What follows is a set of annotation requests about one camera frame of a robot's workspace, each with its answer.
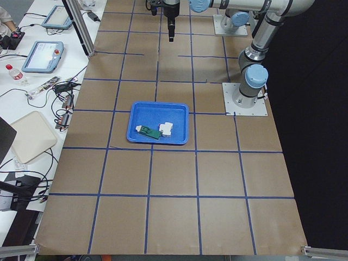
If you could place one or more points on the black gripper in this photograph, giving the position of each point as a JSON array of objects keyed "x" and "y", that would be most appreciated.
[{"x": 171, "y": 11}]

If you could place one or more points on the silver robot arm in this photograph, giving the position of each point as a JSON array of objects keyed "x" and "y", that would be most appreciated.
[
  {"x": 272, "y": 16},
  {"x": 235, "y": 20}
]

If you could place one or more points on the black power adapter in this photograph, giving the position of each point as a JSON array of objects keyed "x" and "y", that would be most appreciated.
[{"x": 93, "y": 16}]

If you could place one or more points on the blue plastic tray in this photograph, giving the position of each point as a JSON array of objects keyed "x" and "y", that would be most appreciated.
[{"x": 152, "y": 114}]

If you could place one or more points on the far teach pendant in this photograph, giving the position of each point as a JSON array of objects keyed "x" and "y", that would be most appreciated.
[{"x": 57, "y": 18}]

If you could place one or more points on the teach pendant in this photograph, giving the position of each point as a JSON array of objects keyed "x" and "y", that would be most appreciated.
[
  {"x": 43, "y": 57},
  {"x": 57, "y": 18}
]

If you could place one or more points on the near teach pendant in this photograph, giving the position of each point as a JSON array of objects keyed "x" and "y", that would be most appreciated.
[{"x": 43, "y": 57}]

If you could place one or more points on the red cap plastic bottle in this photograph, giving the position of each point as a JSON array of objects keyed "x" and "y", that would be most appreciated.
[{"x": 17, "y": 75}]

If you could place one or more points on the beige plastic tray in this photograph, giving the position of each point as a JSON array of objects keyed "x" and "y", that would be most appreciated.
[{"x": 34, "y": 136}]

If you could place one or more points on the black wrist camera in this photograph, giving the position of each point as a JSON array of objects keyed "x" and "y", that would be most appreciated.
[{"x": 153, "y": 5}]

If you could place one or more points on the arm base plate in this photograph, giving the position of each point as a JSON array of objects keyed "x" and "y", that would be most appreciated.
[
  {"x": 237, "y": 104},
  {"x": 240, "y": 32}
]

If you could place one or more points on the aluminium frame post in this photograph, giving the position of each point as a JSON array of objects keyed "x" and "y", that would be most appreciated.
[{"x": 73, "y": 11}]

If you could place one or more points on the green limit switch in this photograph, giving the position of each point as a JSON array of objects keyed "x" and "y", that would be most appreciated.
[{"x": 148, "y": 132}]

